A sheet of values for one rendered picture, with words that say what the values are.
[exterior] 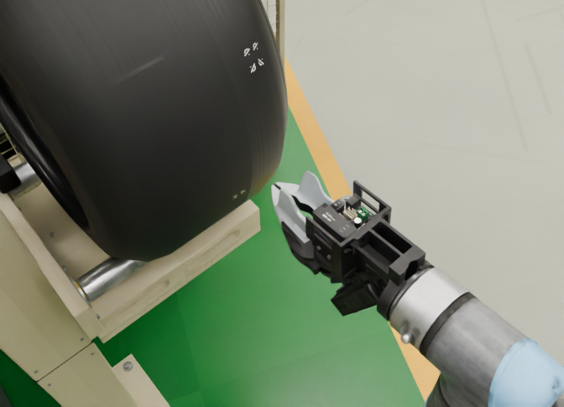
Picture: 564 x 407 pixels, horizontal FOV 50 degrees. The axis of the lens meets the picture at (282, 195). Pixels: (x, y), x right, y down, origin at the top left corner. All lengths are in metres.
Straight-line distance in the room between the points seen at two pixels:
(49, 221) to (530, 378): 0.95
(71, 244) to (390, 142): 1.48
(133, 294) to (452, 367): 0.63
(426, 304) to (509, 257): 1.63
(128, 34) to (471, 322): 0.44
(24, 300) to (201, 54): 0.57
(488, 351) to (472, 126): 2.00
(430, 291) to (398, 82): 2.08
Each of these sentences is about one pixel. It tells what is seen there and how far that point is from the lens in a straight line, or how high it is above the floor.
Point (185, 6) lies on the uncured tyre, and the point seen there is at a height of 1.38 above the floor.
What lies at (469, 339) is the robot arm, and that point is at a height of 1.30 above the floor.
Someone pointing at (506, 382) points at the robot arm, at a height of 1.30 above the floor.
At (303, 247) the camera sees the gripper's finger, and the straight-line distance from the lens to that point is 0.65.
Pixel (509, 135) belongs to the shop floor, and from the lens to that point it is 2.52.
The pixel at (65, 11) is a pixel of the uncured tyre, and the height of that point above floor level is 1.41.
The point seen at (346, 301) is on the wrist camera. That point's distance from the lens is 0.68.
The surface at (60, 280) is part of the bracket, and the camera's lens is 1.01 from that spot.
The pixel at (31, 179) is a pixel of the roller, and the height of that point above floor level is 0.91.
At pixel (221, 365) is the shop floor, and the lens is 1.91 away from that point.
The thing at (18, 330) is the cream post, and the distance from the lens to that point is 1.15.
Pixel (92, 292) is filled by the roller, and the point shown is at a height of 0.91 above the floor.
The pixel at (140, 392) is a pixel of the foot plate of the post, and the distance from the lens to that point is 1.91.
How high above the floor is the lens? 1.80
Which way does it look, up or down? 55 degrees down
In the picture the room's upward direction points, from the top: straight up
